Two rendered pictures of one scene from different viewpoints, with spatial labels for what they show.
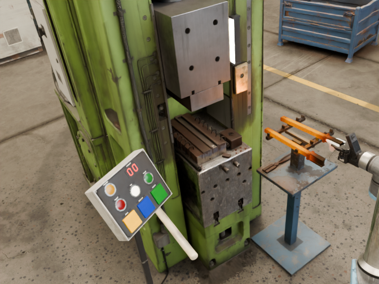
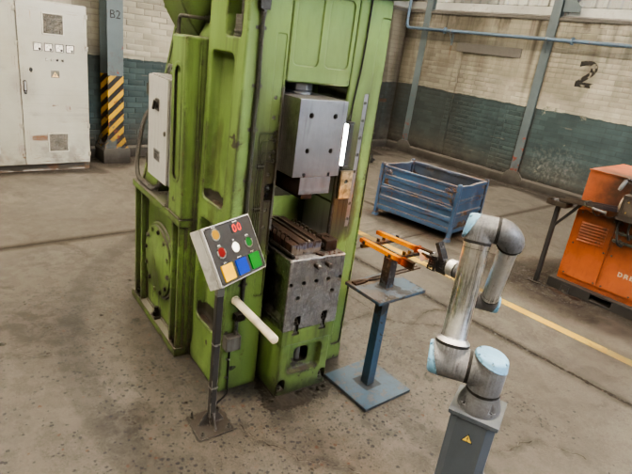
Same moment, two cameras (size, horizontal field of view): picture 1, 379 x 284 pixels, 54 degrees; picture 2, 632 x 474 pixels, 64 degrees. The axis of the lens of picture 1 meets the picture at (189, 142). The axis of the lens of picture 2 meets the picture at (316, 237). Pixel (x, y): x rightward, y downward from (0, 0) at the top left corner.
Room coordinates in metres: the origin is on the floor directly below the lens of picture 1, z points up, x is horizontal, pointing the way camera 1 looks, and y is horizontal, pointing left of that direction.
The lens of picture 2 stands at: (-0.95, 0.29, 2.02)
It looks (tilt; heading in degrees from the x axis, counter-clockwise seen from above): 21 degrees down; 350
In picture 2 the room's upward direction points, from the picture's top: 8 degrees clockwise
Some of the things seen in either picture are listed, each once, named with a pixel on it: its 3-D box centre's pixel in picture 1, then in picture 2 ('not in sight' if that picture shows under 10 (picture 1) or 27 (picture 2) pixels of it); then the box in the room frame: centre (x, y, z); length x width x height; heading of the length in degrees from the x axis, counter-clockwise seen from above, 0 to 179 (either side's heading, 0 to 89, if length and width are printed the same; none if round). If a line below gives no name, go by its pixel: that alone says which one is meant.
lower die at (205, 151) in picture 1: (192, 136); (287, 234); (1.85, -0.02, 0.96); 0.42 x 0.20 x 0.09; 28
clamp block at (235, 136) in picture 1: (230, 138); (325, 242); (1.80, -0.25, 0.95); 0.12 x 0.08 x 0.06; 28
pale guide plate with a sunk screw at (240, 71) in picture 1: (240, 78); (344, 184); (1.93, -0.34, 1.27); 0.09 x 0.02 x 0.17; 118
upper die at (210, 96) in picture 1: (186, 83); (293, 175); (1.85, -0.02, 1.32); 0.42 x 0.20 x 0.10; 28
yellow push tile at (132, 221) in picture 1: (132, 221); (228, 272); (1.17, 0.30, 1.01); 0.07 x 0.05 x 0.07; 143
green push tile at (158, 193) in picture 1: (158, 193); (254, 260); (1.33, 0.18, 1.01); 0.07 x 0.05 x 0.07; 143
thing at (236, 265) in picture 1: (223, 262); (292, 391); (1.62, -0.14, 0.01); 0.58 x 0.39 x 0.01; 118
